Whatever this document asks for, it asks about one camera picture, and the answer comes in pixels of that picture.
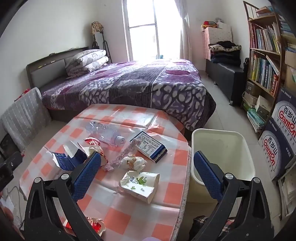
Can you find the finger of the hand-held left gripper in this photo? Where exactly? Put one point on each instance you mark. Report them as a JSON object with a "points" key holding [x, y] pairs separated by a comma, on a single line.
{"points": [[12, 160]]}

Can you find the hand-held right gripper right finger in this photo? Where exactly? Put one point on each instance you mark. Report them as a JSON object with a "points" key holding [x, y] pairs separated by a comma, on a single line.
{"points": [[207, 176]]}

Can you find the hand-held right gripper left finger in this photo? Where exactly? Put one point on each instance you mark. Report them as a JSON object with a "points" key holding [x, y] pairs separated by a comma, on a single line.
{"points": [[86, 176]]}

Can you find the torn blue white carton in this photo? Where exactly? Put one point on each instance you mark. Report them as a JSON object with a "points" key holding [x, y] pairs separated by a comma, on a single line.
{"points": [[67, 157]]}

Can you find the white plastic trash bin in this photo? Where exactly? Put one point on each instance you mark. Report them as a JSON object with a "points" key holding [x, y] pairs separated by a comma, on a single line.
{"points": [[222, 148]]}

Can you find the red white snack wrapper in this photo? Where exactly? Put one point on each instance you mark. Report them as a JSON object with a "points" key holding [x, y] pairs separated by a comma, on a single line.
{"points": [[92, 144]]}

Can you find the pink patterned strip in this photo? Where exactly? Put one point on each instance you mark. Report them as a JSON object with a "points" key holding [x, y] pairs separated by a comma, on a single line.
{"points": [[124, 151]]}

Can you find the clear plastic bottle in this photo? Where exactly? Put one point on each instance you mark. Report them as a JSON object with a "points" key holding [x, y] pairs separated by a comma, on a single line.
{"points": [[104, 133]]}

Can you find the crushed green print paper cup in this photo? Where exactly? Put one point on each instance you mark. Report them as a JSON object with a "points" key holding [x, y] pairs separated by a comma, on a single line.
{"points": [[138, 185]]}

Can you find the blue printed carton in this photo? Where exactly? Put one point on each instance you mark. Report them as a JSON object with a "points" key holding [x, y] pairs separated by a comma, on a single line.
{"points": [[148, 146]]}

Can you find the grey checked cushion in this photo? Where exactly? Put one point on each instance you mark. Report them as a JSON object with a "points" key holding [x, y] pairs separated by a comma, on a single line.
{"points": [[23, 115]]}

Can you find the dark plaid bag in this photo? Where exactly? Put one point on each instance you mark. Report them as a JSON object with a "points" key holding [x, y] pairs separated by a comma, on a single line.
{"points": [[201, 224]]}

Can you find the orange white checked tablecloth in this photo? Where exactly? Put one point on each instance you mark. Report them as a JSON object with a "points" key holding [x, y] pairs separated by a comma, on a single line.
{"points": [[129, 215]]}

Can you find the red cloth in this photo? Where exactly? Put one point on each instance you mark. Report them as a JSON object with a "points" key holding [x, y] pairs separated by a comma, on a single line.
{"points": [[23, 93]]}

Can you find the stack of teal books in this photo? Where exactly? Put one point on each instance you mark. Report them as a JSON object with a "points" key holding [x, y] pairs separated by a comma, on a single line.
{"points": [[255, 120]]}

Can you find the pile of white papers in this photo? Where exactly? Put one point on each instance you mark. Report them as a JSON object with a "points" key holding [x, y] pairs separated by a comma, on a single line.
{"points": [[288, 192]]}

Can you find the stack of white books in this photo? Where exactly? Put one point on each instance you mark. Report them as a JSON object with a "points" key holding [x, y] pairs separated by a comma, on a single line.
{"points": [[248, 102]]}

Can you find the grey bed headboard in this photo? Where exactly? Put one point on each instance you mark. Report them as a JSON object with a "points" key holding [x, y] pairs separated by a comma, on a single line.
{"points": [[44, 74]]}

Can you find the small grey cardboard box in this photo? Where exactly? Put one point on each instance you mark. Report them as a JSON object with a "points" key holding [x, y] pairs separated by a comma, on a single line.
{"points": [[252, 88]]}

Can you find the black bench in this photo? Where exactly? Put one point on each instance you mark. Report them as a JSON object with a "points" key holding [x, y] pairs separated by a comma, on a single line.
{"points": [[224, 76]]}

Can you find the folded floral quilt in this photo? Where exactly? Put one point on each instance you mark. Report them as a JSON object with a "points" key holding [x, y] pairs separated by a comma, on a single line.
{"points": [[87, 61]]}

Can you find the row of thick books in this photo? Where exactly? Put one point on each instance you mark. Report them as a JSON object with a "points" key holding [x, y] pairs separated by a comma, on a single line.
{"points": [[263, 74]]}

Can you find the black bag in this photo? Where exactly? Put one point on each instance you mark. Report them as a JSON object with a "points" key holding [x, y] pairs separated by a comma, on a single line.
{"points": [[246, 64]]}

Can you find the pile of folded clothes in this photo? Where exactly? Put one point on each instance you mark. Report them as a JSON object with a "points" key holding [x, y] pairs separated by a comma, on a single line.
{"points": [[224, 53]]}

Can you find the black coat stand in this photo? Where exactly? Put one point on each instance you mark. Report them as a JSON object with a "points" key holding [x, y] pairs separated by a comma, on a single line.
{"points": [[106, 46]]}

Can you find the brown cardboard box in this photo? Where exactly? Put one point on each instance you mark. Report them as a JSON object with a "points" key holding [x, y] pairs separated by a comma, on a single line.
{"points": [[291, 69]]}

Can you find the wooden bookshelf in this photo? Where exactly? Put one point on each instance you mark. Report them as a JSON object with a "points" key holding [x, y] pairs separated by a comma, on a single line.
{"points": [[263, 52]]}

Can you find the white curtain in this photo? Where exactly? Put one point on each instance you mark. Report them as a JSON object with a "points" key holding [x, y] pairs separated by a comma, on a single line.
{"points": [[185, 39]]}

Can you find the pink drawer cabinet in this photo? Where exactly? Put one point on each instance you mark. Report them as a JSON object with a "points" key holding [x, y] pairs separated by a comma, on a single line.
{"points": [[215, 34]]}

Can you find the window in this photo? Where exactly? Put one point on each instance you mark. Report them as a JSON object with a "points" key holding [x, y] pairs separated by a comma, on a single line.
{"points": [[141, 39]]}

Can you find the plaid scarf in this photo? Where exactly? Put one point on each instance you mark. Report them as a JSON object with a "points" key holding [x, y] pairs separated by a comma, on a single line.
{"points": [[96, 27]]}

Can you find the row of thin books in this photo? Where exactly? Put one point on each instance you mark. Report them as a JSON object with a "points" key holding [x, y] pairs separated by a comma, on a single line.
{"points": [[266, 39]]}

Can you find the red plush toy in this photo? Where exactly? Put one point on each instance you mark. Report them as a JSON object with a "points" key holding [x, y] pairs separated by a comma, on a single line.
{"points": [[209, 24]]}

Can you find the stack of paper folders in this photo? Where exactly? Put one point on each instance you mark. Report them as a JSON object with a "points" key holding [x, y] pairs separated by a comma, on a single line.
{"points": [[288, 32]]}

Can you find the books lying flat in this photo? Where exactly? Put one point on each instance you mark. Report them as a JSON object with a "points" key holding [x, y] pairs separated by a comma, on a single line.
{"points": [[266, 11]]}

